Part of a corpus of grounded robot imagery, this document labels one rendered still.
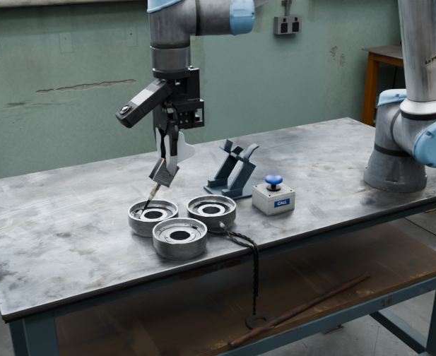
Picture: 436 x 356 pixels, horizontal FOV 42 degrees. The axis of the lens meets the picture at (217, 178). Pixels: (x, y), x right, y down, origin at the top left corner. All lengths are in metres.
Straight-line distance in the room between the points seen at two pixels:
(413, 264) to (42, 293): 0.99
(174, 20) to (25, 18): 1.62
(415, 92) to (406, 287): 0.55
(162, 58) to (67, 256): 0.42
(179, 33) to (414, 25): 0.45
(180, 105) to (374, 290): 0.70
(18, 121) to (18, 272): 1.65
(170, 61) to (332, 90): 2.41
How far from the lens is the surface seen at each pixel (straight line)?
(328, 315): 1.40
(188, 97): 1.11
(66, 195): 1.39
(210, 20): 1.05
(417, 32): 1.19
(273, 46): 3.11
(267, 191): 1.25
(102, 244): 1.15
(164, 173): 1.14
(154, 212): 1.20
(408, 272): 1.58
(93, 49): 2.70
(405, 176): 1.40
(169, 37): 1.05
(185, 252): 1.06
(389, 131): 1.35
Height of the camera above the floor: 1.36
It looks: 23 degrees down
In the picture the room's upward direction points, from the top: 1 degrees counter-clockwise
